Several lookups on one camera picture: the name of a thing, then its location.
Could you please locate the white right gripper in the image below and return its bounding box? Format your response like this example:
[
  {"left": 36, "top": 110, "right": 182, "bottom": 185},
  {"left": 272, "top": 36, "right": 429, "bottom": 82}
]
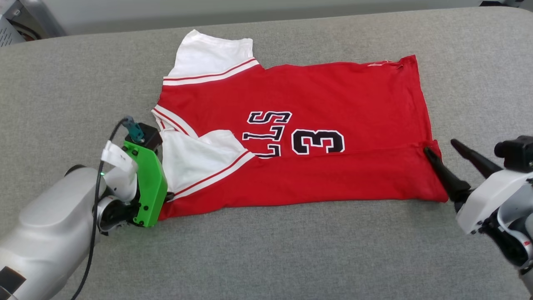
[{"left": 423, "top": 139, "right": 533, "bottom": 250}]

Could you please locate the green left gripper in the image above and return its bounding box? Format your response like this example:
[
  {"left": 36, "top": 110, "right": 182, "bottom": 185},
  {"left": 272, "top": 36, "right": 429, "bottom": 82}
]
[{"left": 98, "top": 140, "right": 169, "bottom": 228}]

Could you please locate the red white basketball jersey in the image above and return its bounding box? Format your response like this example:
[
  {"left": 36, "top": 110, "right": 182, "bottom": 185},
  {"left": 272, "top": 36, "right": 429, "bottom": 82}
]
[{"left": 151, "top": 29, "right": 450, "bottom": 221}]

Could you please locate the white equipment box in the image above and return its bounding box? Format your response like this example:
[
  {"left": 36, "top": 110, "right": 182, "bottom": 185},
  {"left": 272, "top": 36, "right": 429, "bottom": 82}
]
[{"left": 0, "top": 15, "right": 26, "bottom": 48}]

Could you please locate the white partition panel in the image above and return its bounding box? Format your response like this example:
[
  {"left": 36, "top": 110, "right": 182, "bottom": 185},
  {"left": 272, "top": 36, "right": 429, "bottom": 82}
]
[{"left": 41, "top": 0, "right": 533, "bottom": 36}]

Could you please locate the teal plug left camera cable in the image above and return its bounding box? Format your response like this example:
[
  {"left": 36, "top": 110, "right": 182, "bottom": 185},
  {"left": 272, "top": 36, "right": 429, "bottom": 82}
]
[{"left": 70, "top": 116, "right": 145, "bottom": 300}]

